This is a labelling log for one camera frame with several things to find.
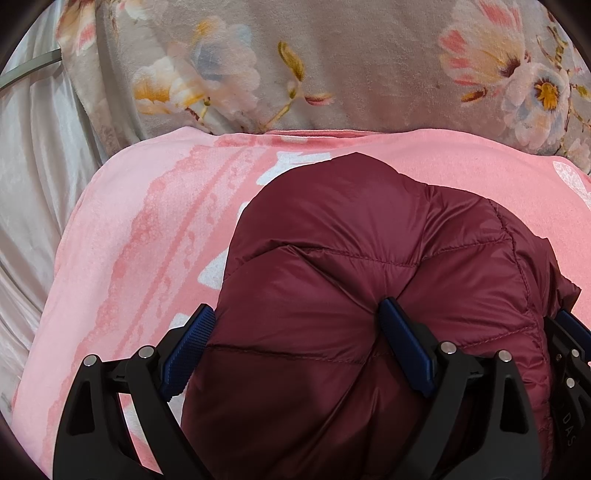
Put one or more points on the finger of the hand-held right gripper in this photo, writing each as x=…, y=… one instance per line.
x=567, y=350

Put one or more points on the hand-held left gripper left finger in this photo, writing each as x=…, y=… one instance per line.
x=190, y=341

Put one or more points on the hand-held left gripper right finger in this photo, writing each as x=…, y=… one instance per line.
x=406, y=341

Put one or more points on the maroon puffer jacket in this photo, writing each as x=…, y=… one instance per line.
x=369, y=286

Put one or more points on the pink printed blanket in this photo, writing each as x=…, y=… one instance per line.
x=147, y=240

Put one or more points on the white satin sheet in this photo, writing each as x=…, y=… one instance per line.
x=37, y=184

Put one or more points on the grey floral blanket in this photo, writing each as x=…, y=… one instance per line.
x=351, y=60

